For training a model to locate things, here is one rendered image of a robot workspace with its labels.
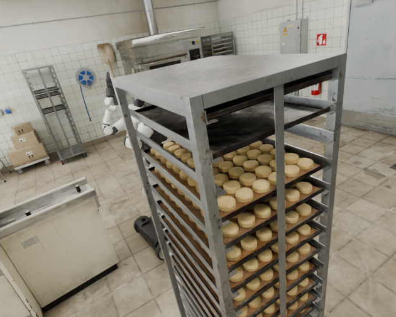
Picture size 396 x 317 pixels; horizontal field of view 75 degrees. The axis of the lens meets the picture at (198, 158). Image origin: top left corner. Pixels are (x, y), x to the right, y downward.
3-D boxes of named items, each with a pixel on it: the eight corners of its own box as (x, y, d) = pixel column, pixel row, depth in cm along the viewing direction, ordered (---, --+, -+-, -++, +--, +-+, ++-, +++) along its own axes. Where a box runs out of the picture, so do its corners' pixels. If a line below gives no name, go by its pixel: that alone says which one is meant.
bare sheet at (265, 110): (132, 114, 106) (132, 111, 106) (214, 90, 122) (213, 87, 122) (213, 159, 58) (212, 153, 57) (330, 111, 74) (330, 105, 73)
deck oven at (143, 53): (156, 142, 546) (131, 38, 460) (138, 130, 643) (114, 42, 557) (217, 121, 609) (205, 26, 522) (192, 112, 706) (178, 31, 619)
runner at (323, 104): (207, 92, 124) (206, 85, 123) (212, 90, 125) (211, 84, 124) (329, 114, 72) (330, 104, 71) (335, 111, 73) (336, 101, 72)
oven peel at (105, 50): (126, 137, 605) (96, 44, 539) (126, 137, 609) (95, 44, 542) (138, 133, 617) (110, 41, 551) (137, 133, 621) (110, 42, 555)
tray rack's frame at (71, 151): (57, 155, 558) (20, 70, 481) (82, 147, 581) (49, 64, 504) (61, 164, 508) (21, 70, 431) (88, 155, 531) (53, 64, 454)
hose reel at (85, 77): (107, 115, 598) (92, 65, 551) (109, 116, 584) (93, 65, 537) (89, 120, 581) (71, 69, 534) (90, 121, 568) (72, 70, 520)
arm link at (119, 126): (110, 137, 252) (129, 122, 254) (110, 139, 240) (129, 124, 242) (102, 127, 248) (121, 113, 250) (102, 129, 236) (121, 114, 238)
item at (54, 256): (44, 316, 219) (-8, 234, 180) (39, 289, 245) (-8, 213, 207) (122, 268, 253) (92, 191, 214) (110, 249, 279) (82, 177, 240)
